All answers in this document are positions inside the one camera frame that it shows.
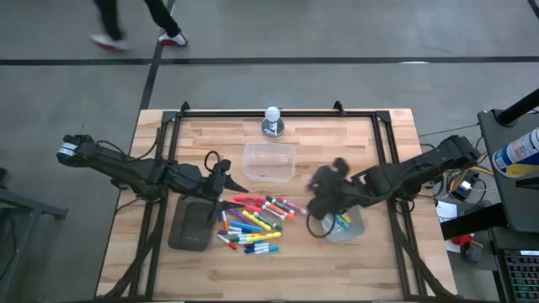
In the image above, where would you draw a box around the black equipment stand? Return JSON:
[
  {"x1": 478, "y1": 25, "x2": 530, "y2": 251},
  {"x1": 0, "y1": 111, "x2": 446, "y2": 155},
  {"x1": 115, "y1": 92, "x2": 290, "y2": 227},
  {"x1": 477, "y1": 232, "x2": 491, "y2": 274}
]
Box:
[{"x1": 440, "y1": 108, "x2": 539, "y2": 241}]

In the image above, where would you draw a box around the clear plastic bin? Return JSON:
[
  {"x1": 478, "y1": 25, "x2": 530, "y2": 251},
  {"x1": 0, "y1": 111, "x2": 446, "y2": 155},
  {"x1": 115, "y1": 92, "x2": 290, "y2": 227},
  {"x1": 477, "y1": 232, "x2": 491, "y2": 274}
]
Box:
[{"x1": 242, "y1": 141, "x2": 296, "y2": 184}]

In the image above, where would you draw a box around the small red object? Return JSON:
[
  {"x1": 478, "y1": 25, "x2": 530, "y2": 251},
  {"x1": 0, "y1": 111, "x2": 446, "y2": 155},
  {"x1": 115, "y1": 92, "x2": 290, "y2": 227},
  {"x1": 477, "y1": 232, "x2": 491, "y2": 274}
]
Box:
[{"x1": 450, "y1": 233, "x2": 475, "y2": 248}]

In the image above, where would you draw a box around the red highlighter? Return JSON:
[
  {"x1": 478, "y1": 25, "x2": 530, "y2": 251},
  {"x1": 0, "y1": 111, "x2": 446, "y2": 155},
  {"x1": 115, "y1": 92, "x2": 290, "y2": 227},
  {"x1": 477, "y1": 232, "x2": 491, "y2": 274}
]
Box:
[{"x1": 232, "y1": 194, "x2": 267, "y2": 205}]

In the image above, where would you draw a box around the black stand pole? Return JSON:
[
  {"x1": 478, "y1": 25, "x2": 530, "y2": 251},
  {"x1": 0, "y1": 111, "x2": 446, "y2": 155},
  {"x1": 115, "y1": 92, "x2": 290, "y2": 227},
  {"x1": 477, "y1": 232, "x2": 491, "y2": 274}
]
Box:
[{"x1": 495, "y1": 87, "x2": 539, "y2": 127}]

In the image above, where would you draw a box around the person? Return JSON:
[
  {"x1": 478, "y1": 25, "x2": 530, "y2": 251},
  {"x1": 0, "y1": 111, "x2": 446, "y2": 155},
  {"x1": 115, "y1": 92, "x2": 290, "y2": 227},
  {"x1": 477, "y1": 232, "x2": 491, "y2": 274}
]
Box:
[{"x1": 89, "y1": 0, "x2": 189, "y2": 52}]

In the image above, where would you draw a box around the small grey object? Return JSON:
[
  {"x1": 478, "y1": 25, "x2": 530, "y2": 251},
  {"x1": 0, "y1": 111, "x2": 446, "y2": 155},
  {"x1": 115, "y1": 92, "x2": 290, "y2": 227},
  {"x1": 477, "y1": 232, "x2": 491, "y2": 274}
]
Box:
[{"x1": 461, "y1": 242, "x2": 484, "y2": 264}]

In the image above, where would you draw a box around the black left camera cable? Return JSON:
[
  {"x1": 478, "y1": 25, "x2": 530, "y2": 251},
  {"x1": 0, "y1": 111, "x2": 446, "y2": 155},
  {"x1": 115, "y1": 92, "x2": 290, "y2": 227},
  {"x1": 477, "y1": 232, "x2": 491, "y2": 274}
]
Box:
[{"x1": 204, "y1": 150, "x2": 222, "y2": 173}]

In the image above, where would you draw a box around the black Expo marker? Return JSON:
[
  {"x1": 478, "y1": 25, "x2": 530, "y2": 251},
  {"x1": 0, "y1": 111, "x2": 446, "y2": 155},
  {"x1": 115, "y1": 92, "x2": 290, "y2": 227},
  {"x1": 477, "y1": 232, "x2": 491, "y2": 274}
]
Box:
[{"x1": 264, "y1": 195, "x2": 296, "y2": 215}]

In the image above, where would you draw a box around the purple highlighter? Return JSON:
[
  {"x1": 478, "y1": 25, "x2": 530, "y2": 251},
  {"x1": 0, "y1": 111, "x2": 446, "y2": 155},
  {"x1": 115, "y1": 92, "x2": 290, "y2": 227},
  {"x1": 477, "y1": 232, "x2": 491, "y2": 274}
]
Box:
[{"x1": 228, "y1": 208, "x2": 250, "y2": 225}]

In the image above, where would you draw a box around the black yellow power device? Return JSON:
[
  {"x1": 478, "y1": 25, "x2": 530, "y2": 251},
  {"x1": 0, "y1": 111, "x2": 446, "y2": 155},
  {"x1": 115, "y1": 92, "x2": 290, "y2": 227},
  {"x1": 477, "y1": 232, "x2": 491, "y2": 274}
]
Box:
[{"x1": 449, "y1": 170, "x2": 479, "y2": 202}]

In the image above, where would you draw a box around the white light bulb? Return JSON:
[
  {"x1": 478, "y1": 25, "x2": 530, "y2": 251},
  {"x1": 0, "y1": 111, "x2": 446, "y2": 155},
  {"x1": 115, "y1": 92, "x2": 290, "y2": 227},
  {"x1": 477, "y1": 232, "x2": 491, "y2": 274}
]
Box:
[{"x1": 264, "y1": 105, "x2": 282, "y2": 124}]

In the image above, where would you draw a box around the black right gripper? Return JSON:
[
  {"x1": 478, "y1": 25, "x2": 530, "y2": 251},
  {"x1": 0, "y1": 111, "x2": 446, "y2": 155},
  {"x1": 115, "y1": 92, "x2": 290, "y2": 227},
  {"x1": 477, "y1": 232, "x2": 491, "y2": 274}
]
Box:
[{"x1": 306, "y1": 157, "x2": 363, "y2": 221}]

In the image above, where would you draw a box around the dark grey metal furniture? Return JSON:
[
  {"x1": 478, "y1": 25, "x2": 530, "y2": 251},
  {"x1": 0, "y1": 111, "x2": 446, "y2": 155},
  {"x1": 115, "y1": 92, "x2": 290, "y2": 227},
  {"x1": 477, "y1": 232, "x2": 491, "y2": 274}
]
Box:
[{"x1": 0, "y1": 167, "x2": 68, "y2": 303}]

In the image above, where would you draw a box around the orange Expo marker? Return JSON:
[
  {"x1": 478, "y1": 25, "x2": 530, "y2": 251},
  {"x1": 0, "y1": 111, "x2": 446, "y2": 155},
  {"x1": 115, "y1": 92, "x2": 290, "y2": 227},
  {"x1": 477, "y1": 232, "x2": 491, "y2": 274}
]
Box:
[{"x1": 263, "y1": 200, "x2": 295, "y2": 222}]

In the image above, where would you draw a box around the black aluminium table frame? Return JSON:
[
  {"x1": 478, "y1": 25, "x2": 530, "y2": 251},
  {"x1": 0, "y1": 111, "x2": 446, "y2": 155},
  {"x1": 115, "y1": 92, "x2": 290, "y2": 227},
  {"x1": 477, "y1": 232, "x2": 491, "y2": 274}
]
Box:
[{"x1": 94, "y1": 100, "x2": 458, "y2": 302}]

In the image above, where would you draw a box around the dark grey plastic bin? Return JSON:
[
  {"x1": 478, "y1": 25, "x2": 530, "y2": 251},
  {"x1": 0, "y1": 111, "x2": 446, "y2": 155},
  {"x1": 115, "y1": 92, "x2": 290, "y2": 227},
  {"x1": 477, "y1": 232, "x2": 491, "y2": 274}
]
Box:
[{"x1": 167, "y1": 194, "x2": 218, "y2": 253}]

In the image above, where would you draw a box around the black right camera cable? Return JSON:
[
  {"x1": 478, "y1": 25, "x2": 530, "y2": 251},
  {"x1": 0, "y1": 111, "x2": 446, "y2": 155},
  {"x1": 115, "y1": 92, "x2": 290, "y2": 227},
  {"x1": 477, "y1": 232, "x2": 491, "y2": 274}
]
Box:
[{"x1": 306, "y1": 210, "x2": 338, "y2": 239}]

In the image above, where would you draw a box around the blue highlighter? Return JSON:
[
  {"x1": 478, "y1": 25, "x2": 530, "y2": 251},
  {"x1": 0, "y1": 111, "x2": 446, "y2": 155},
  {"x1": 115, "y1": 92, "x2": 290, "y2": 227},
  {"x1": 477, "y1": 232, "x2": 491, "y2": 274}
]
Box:
[{"x1": 229, "y1": 221, "x2": 264, "y2": 234}]

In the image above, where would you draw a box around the pale grey plastic bin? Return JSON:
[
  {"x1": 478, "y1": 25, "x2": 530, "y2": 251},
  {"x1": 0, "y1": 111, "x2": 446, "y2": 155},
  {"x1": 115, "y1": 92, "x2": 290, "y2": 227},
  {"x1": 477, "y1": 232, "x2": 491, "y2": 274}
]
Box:
[{"x1": 320, "y1": 205, "x2": 366, "y2": 243}]

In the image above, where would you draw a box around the thin grey floor cable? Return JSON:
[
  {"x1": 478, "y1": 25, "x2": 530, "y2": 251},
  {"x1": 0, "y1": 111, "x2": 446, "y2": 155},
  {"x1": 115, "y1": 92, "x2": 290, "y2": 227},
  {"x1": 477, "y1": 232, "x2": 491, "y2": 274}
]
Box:
[{"x1": 418, "y1": 122, "x2": 481, "y2": 138}]

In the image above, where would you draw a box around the backlit keyboard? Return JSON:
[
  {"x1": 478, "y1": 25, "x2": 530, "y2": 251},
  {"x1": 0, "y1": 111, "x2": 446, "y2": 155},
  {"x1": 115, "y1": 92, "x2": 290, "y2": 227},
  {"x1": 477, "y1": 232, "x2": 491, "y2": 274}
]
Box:
[{"x1": 503, "y1": 248, "x2": 539, "y2": 303}]

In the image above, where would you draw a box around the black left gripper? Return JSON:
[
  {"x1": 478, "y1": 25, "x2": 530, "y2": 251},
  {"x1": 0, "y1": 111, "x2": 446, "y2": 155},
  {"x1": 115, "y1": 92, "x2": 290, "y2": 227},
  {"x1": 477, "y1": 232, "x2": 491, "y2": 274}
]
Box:
[{"x1": 204, "y1": 170, "x2": 250, "y2": 223}]

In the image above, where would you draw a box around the pink Expo marker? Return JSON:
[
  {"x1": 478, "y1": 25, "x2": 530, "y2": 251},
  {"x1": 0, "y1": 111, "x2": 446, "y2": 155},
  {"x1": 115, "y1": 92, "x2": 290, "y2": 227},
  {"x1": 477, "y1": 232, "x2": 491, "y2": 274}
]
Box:
[{"x1": 276, "y1": 197, "x2": 308, "y2": 216}]

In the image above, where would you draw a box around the white blue spray can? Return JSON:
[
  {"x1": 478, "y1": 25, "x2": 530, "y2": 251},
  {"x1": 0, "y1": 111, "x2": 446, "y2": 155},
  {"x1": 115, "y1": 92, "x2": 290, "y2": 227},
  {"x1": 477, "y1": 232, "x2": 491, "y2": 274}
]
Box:
[{"x1": 491, "y1": 127, "x2": 539, "y2": 178}]

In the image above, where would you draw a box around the black camera cable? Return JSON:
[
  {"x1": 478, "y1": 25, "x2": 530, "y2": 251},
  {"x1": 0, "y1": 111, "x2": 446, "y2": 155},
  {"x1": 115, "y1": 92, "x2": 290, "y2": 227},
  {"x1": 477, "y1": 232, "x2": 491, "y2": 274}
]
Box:
[
  {"x1": 204, "y1": 150, "x2": 222, "y2": 173},
  {"x1": 306, "y1": 210, "x2": 338, "y2": 239}
]

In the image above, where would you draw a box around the green Expo marker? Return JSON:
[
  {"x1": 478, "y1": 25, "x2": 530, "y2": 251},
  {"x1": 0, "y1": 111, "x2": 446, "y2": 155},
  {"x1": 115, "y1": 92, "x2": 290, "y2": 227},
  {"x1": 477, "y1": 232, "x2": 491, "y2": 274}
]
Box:
[{"x1": 252, "y1": 211, "x2": 284, "y2": 232}]

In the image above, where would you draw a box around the white paper sheet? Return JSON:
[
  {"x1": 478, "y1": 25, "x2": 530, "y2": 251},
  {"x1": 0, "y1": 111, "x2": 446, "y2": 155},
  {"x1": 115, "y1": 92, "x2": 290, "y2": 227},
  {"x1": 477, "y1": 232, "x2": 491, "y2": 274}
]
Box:
[{"x1": 435, "y1": 199, "x2": 460, "y2": 224}]

